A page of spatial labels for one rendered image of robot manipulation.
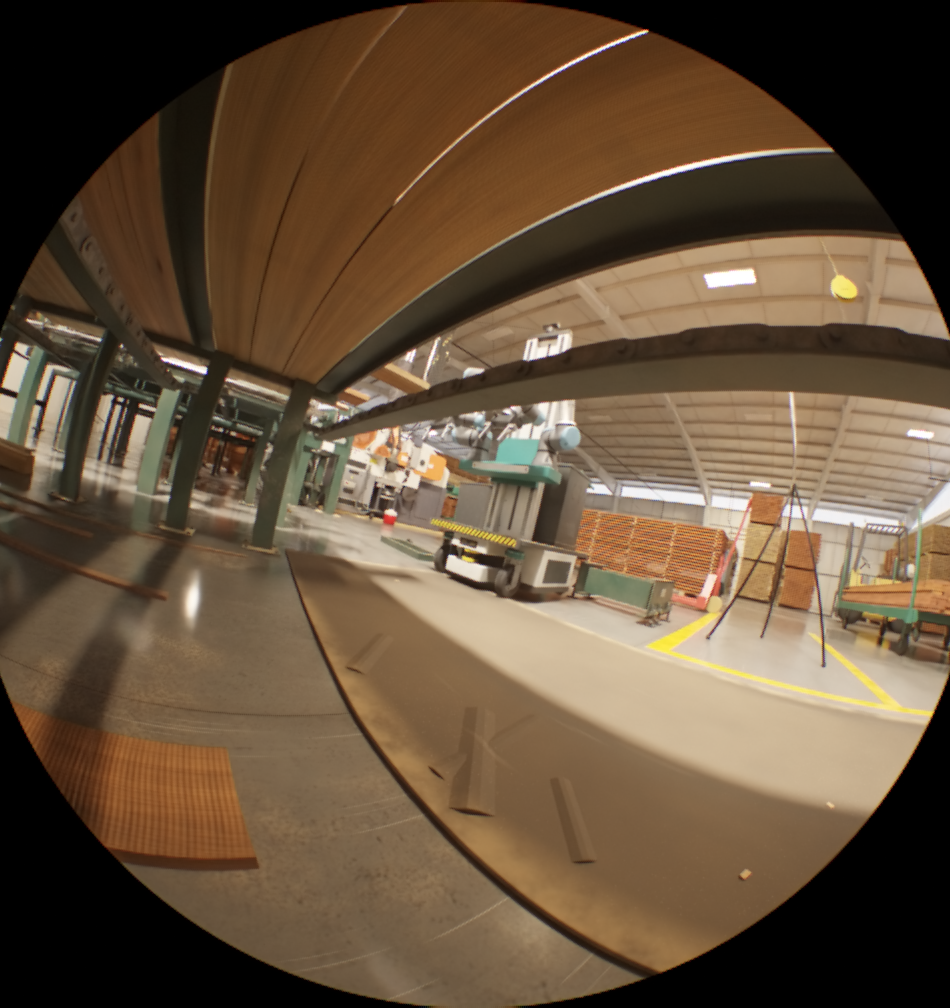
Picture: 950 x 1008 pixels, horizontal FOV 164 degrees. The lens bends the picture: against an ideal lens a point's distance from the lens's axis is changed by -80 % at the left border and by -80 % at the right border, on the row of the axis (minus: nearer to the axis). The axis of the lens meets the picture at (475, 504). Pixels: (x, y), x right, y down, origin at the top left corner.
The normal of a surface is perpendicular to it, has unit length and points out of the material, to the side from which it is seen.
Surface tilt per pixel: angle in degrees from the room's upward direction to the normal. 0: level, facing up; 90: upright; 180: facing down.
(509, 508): 90
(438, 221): 180
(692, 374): 180
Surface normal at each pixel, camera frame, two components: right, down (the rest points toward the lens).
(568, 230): -0.24, 0.97
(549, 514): -0.63, -0.21
